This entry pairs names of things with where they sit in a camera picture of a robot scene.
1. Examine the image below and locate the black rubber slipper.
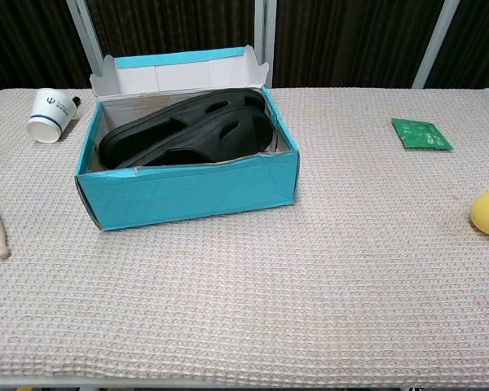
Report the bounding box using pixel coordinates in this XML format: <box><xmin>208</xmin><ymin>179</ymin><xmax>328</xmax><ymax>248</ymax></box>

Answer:
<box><xmin>116</xmin><ymin>106</ymin><xmax>276</xmax><ymax>170</ymax></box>
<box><xmin>98</xmin><ymin>87</ymin><xmax>267</xmax><ymax>169</ymax></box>

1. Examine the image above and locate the blue cardboard shoe box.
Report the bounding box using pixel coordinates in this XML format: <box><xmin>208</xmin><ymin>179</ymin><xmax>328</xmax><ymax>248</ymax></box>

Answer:
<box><xmin>73</xmin><ymin>46</ymin><xmax>301</xmax><ymax>232</ymax></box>

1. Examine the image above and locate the beige waffle tablecloth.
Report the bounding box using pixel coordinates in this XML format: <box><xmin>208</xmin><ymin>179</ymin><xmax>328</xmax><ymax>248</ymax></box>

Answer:
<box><xmin>0</xmin><ymin>87</ymin><xmax>489</xmax><ymax>386</ymax></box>

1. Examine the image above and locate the green circuit board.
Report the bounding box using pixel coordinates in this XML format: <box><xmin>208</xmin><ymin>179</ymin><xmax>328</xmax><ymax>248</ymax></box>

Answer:
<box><xmin>391</xmin><ymin>116</ymin><xmax>454</xmax><ymax>152</ymax></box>

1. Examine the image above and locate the grey partition frame post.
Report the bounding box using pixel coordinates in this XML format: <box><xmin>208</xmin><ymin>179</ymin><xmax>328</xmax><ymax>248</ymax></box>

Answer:
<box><xmin>253</xmin><ymin>0</ymin><xmax>276</xmax><ymax>89</ymax></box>
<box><xmin>411</xmin><ymin>0</ymin><xmax>461</xmax><ymax>89</ymax></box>
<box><xmin>65</xmin><ymin>0</ymin><xmax>108</xmax><ymax>77</ymax></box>

